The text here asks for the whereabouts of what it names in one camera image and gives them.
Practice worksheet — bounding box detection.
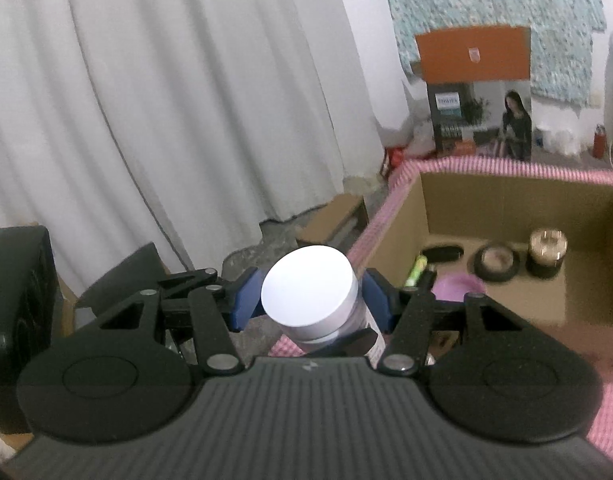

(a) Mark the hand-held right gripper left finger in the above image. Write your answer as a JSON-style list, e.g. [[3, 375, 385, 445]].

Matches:
[[76, 242, 266, 376]]

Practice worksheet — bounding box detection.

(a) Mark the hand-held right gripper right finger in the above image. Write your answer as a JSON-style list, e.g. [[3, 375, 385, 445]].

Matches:
[[360, 267, 528, 378]]

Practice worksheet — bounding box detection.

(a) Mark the white capped bottle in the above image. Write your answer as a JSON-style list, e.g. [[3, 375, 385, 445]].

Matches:
[[260, 245, 387, 366]]

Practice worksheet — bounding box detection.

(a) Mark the brown cardboard box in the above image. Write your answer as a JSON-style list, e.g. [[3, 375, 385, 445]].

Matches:
[[347, 172, 613, 366]]

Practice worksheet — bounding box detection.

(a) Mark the green tube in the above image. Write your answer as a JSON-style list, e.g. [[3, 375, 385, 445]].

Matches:
[[405, 255, 428, 288]]

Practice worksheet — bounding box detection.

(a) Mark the black oval case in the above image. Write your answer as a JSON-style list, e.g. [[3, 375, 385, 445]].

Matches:
[[421, 244, 463, 262]]

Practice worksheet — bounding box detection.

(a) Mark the pink lid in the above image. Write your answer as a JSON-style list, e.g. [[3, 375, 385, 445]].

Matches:
[[431, 274, 487, 303]]

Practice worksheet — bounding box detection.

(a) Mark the small cardboard box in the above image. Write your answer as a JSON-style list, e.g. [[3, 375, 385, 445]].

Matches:
[[295, 194, 369, 258]]

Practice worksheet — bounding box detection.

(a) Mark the black round compact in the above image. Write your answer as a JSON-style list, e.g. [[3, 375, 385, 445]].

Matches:
[[473, 242, 521, 281]]

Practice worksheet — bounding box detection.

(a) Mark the red can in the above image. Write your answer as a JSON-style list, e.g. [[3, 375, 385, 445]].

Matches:
[[383, 146, 412, 178]]

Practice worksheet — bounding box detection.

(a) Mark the crumpled plastic bag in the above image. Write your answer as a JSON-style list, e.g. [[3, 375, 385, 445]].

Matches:
[[403, 127, 437, 158]]

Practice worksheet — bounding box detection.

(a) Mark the gold and black jar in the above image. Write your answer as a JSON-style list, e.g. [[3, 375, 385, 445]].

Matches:
[[526, 229, 568, 278]]

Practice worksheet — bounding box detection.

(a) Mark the pink striped blanket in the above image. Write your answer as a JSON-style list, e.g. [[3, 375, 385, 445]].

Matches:
[[271, 156, 613, 461]]

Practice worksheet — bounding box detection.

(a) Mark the white curtain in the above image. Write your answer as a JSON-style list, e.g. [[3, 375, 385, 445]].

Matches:
[[0, 0, 407, 281]]

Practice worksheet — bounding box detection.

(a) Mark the black speaker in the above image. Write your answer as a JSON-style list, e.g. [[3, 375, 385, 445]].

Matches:
[[0, 225, 64, 433]]

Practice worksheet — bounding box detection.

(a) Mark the white plastic container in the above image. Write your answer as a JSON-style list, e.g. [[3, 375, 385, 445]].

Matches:
[[533, 127, 579, 156]]

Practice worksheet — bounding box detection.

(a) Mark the orange printed product box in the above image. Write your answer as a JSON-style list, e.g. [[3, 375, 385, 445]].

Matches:
[[415, 25, 533, 162]]

